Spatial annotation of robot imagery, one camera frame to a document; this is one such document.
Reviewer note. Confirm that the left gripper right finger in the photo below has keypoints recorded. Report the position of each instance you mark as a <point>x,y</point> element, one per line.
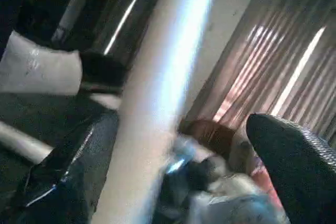
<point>296,166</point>

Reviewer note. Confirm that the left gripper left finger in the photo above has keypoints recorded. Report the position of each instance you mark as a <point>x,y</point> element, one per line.
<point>68,177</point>

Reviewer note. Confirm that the white plastic table leg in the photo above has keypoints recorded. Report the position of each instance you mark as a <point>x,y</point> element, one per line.
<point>23,142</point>
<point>163,77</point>

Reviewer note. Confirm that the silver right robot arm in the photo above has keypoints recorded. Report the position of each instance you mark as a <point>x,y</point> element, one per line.
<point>231,203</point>

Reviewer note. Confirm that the black work mat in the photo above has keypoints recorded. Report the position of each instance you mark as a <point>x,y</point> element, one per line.
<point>47,114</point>

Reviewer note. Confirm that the flat white sheet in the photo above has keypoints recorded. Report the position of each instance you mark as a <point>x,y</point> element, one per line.
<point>107,99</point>

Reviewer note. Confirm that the black glossy box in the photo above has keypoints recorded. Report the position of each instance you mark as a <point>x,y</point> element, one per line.
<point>105,69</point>

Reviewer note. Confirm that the white padded sheet with fitting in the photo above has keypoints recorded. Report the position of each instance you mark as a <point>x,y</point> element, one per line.
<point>37,66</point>

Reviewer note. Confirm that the pleated window curtain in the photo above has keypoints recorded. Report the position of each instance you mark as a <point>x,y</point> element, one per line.
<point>273,51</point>

